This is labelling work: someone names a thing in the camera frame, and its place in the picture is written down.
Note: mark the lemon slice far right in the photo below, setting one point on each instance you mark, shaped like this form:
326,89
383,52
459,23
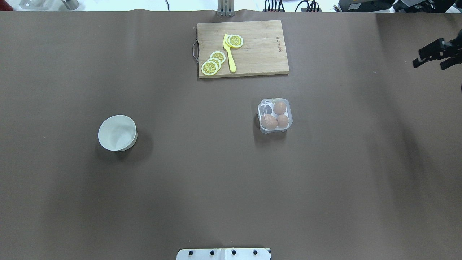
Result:
210,68

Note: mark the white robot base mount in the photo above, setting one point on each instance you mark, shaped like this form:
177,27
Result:
241,253

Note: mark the brown egg front left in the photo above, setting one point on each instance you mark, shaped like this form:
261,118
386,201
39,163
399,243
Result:
279,108

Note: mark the yellow plastic knife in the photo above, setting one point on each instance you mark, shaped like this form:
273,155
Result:
232,65

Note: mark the lemon slice front left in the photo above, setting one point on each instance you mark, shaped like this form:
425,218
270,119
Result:
235,41

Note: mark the brown egg from bowl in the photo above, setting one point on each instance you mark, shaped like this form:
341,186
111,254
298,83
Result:
268,122

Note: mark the bamboo cutting board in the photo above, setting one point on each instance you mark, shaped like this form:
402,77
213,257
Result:
262,53

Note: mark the white ceramic bowl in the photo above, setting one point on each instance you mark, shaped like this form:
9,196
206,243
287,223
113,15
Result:
117,133

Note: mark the aluminium frame post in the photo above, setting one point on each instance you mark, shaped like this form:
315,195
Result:
225,8

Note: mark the lemon slice middle right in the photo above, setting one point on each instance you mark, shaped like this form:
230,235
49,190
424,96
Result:
216,61

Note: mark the brown egg rear left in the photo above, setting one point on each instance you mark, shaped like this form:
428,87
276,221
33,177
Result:
282,121

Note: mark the lemon slice under left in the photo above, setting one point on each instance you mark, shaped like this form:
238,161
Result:
226,43

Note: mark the clear plastic egg box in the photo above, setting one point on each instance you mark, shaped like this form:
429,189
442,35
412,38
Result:
266,107

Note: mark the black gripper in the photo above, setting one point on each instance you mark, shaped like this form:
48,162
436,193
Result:
444,51

